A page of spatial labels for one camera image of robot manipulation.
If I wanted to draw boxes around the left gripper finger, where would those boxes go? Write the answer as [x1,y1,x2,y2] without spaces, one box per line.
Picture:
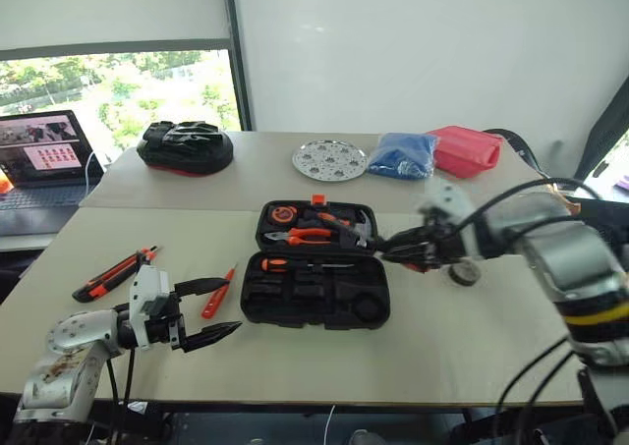
[174,277,230,300]
[181,320,244,355]

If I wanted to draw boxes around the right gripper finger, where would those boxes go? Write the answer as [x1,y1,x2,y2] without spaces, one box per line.
[377,225,429,252]
[381,245,434,272]

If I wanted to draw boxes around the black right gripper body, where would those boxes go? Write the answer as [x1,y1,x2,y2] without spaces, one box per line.
[422,218,469,270]

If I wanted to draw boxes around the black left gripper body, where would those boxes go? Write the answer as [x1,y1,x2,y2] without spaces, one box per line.
[144,291,189,353]

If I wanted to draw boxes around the black plastic tool case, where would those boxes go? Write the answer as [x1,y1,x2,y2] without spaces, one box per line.
[240,194,392,331]

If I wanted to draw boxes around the orange test pen screwdriver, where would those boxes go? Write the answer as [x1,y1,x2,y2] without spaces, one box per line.
[200,266,238,319]

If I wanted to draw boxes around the black tape roll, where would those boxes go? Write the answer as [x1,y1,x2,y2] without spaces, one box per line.
[448,259,482,288]

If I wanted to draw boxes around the steel claw hammer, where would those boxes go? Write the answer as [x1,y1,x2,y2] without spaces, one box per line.
[314,208,375,250]

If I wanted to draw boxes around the black orange screwdriver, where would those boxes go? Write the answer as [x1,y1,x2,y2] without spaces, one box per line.
[259,256,356,272]

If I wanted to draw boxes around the black orange utility knife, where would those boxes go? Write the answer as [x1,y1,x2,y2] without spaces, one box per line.
[72,247,161,305]

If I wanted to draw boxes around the blue plastic bag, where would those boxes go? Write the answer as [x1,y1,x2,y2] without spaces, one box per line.
[366,131,439,182]

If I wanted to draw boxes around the red folded plastic box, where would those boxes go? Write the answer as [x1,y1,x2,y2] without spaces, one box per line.
[426,125,503,181]

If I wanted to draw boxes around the orange black tape measure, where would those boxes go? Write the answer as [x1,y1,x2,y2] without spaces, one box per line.
[268,204,297,226]

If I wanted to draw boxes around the round perforated silver plate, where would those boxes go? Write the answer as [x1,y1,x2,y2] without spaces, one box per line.
[291,139,370,183]

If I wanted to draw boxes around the black curved tube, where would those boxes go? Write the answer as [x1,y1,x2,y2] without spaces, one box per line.
[483,128,547,177]

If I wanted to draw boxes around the black red padded mitt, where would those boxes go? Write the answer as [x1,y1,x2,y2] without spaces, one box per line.
[136,119,235,177]

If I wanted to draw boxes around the black chair backrest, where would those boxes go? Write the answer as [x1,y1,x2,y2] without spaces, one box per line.
[573,76,629,187]

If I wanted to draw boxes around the grey laptop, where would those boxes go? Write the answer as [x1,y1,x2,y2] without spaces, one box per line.
[0,109,107,225]

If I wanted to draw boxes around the white roller blind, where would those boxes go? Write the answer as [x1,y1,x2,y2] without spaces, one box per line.
[0,0,232,53]

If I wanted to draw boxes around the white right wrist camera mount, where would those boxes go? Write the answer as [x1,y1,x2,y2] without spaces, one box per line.
[417,177,474,231]

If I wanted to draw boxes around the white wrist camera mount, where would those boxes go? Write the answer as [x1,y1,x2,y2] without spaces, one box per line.
[417,177,474,231]
[128,265,174,351]

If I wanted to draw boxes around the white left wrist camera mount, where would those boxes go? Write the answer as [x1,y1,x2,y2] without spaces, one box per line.
[128,265,174,351]

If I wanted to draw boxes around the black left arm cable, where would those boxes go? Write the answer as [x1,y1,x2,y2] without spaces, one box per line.
[104,346,138,445]

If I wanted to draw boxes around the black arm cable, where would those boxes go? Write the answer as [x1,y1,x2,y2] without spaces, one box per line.
[454,177,603,235]
[104,346,138,445]

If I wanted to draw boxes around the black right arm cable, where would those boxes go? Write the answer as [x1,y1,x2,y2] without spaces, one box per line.
[454,177,603,235]

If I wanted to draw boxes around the orange handled pliers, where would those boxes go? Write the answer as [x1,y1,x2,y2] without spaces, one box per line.
[262,226,336,248]

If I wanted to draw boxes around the thin white cable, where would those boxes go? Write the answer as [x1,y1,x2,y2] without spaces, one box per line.
[325,404,339,445]

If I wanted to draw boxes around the black hanging cable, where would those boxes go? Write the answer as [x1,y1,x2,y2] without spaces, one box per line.
[494,337,571,445]
[518,351,587,445]

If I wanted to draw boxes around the white laptop cable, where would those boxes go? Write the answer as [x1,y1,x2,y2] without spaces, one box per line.
[82,151,107,192]

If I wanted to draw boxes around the black window frame post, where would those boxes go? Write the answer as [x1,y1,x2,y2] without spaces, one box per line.
[220,0,255,133]

